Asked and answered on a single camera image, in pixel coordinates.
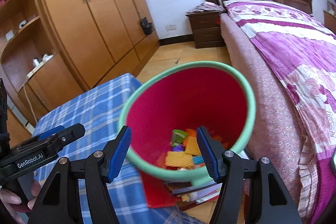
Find yellow foam net sleeve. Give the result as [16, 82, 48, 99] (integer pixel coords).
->
[165, 151, 194, 169]

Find left hand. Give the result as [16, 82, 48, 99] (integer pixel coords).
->
[1, 180, 41, 224]

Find green plastic wrapper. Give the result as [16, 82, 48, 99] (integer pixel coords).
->
[170, 130, 188, 147]

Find stack of books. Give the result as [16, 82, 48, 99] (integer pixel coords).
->
[164, 181, 222, 211]

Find blue plaid tablecloth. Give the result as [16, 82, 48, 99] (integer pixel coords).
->
[33, 73, 200, 223]

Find red bin with green rim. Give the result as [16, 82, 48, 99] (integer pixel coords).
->
[118, 60, 257, 209]

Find wooden shelf cabinet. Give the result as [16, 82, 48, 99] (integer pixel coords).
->
[1, 0, 83, 125]

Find white power strip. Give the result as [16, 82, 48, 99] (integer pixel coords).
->
[26, 54, 53, 81]

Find dark wooden nightstand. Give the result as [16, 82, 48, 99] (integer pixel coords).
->
[186, 11, 225, 49]

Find black hanging bag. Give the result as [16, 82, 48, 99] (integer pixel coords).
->
[140, 17, 154, 35]

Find purple floral bedspread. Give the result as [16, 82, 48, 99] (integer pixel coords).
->
[223, 0, 335, 223]

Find cloth on nightstand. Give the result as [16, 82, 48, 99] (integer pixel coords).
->
[186, 1, 224, 15]

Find large wooden wardrobe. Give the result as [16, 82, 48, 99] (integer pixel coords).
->
[41, 0, 159, 90]

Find white power cable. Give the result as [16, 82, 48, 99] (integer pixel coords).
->
[23, 79, 39, 125]

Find wall socket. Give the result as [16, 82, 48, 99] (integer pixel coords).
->
[165, 24, 177, 31]

